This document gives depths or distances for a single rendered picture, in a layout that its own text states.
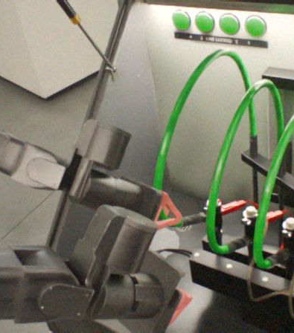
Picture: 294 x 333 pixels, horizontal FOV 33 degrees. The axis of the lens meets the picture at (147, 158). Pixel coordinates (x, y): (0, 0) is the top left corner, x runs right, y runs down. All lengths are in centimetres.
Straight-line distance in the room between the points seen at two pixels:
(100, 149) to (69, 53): 324
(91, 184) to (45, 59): 316
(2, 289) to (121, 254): 13
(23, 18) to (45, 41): 24
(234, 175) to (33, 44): 263
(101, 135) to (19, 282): 29
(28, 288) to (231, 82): 81
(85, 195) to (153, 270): 15
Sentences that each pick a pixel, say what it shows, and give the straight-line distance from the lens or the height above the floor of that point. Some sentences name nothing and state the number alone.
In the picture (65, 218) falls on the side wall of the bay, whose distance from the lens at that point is 115.
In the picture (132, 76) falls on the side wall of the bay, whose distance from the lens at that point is 124.
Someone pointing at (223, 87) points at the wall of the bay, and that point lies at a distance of 122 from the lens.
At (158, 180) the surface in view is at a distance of 80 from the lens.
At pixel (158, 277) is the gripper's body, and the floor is 132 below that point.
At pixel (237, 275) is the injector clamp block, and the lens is 108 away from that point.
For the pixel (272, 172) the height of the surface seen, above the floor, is 131.
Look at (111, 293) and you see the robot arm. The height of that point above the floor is 138.
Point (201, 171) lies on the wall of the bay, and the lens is 141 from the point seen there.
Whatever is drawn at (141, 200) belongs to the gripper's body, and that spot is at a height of 130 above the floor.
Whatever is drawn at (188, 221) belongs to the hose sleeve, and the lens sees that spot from 93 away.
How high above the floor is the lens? 181
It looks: 36 degrees down
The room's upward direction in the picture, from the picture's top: 11 degrees counter-clockwise
